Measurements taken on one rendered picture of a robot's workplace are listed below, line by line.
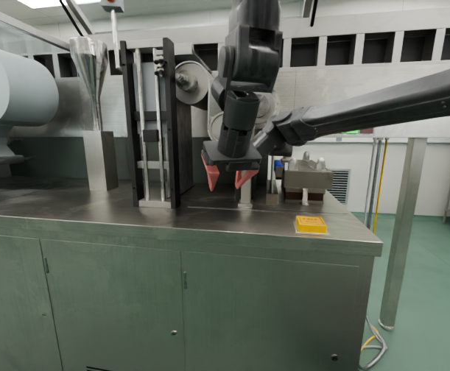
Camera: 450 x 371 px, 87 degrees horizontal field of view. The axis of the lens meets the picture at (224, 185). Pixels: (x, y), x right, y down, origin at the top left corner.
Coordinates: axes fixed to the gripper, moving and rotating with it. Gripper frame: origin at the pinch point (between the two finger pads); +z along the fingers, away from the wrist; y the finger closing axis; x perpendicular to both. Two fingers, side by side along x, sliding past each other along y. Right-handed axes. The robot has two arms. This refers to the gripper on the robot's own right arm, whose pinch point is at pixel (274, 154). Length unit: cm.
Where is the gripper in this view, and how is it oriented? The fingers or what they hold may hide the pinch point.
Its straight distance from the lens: 83.5
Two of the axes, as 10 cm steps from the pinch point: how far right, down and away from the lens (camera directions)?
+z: 1.6, 2.9, 9.4
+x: 1.0, -9.5, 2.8
